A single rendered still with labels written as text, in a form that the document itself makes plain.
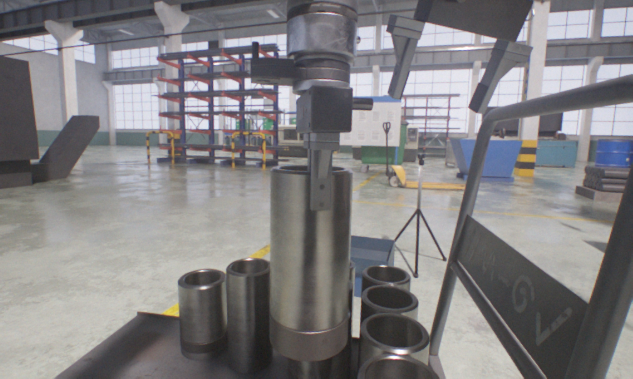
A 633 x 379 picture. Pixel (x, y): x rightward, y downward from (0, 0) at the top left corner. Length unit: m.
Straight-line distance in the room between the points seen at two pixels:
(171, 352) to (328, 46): 0.95
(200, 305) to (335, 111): 0.74
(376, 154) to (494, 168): 2.79
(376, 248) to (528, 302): 1.64
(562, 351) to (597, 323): 0.09
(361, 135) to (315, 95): 7.80
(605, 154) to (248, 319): 9.12
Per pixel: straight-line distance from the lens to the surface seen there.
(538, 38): 10.75
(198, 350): 1.05
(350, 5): 0.43
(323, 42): 0.40
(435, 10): 0.46
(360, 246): 2.22
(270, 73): 0.40
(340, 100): 0.37
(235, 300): 0.90
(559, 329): 0.57
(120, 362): 1.14
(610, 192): 6.89
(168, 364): 1.08
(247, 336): 0.94
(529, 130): 10.39
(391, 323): 0.71
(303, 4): 0.42
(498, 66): 0.53
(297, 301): 0.48
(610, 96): 0.55
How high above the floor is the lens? 0.87
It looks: 7 degrees down
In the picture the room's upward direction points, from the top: 1 degrees clockwise
